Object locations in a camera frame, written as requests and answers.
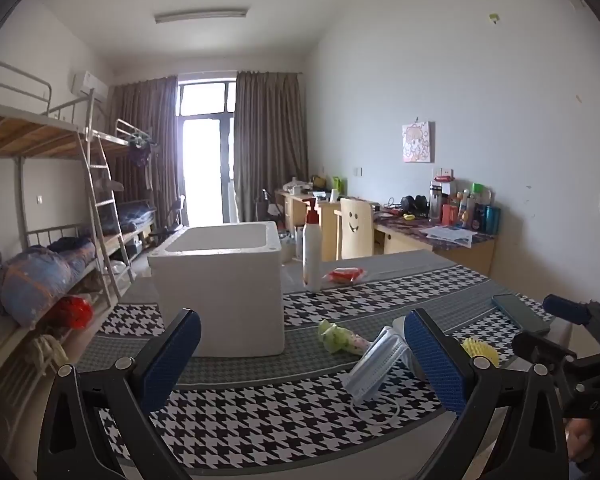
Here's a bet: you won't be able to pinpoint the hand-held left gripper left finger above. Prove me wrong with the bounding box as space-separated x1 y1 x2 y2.
36 308 202 480

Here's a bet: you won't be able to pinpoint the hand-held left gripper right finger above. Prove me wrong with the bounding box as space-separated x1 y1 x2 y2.
404 307 571 480

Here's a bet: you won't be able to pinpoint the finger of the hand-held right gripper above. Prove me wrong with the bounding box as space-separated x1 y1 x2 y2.
511 331 578 376
542 294 600 348

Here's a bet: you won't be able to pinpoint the yellow foam fruit net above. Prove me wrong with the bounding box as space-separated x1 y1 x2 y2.
461 337 500 366

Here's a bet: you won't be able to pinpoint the white ridged plastic item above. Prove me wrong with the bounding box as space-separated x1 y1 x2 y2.
342 326 416 417

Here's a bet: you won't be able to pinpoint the white foam box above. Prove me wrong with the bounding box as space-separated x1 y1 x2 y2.
147 221 286 358

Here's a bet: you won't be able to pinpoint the green tissue packet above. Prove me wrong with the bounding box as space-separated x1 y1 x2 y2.
318 319 373 356

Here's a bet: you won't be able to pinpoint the person's right hand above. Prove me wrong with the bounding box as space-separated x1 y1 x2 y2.
566 417 600 473

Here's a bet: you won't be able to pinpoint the dark smartphone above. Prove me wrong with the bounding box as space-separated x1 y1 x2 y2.
491 293 552 336

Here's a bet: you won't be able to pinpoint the wooden desk with patterned top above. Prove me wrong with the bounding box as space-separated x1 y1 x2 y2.
372 210 498 278

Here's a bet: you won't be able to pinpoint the red plastic bag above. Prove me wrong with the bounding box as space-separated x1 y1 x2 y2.
47 295 95 330

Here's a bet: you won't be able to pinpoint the red snack packet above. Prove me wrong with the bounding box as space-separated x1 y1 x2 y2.
321 266 368 285

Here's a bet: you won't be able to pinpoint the houndstooth grey tablecloth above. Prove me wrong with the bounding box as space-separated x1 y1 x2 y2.
77 250 571 480

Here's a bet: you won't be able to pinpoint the printed paper sheets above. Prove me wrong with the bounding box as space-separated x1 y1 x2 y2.
420 225 479 247

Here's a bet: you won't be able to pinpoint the pale yellow cloth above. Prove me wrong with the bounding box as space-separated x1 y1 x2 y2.
27 334 68 376

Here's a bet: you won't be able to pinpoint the group of bottles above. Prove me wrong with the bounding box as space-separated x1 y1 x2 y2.
430 177 502 235

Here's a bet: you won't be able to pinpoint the black folding chair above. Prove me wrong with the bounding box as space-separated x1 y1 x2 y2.
147 195 187 246

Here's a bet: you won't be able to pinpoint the dark blue bedding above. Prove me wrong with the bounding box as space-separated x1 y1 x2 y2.
115 200 157 236

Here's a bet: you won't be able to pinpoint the wooden smiley face chair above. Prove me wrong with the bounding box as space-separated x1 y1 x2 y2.
339 198 376 260

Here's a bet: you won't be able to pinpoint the black headphones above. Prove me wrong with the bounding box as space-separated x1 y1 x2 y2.
399 194 431 216

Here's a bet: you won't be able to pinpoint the rolled blue orange quilt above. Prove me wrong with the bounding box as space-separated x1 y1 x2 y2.
0 242 98 328

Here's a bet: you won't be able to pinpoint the white red pump lotion bottle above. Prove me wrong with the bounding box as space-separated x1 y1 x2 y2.
301 197 323 293

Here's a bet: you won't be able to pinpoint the metal bunk bed ladder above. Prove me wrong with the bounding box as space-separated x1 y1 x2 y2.
77 87 136 306

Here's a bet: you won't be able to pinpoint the wooden desk with drawers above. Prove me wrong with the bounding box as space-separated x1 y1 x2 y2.
275 187 381 261

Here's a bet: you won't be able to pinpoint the glass balcony door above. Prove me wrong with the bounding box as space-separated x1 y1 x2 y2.
177 79 238 226

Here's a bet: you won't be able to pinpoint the purple hanging clothing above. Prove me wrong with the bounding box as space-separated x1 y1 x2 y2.
127 140 160 168

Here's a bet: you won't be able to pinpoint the metal bunk bed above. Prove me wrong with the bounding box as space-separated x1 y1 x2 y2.
0 55 136 411
87 119 186 266

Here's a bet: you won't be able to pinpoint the brown curtain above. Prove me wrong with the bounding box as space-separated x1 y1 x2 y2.
233 71 309 223
107 76 181 226

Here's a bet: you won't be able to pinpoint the white air conditioner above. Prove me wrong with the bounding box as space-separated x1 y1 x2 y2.
71 71 110 98

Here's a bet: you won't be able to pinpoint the ceiling tube light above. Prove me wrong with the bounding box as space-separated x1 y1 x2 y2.
154 7 249 24

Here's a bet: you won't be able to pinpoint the pink cartoon wall poster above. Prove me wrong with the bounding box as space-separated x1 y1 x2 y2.
401 121 436 163

